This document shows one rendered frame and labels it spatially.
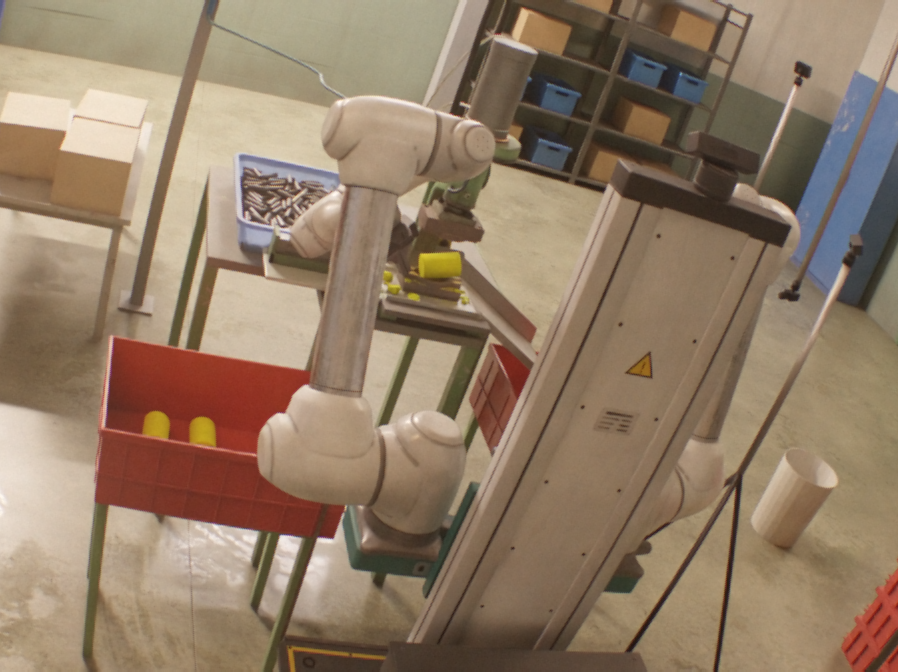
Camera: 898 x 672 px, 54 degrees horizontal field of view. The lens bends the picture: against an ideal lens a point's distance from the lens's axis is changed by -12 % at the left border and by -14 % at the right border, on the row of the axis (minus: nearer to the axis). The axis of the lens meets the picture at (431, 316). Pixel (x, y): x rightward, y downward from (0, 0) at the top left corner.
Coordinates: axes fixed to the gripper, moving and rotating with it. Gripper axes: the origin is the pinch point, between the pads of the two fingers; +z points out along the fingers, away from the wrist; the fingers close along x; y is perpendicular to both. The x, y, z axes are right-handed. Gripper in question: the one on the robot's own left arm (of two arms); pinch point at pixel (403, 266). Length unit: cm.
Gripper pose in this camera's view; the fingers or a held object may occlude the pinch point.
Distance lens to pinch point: 261.3
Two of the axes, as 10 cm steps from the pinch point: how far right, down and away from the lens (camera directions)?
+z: 2.5, 6.2, 7.4
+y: -5.7, -5.2, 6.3
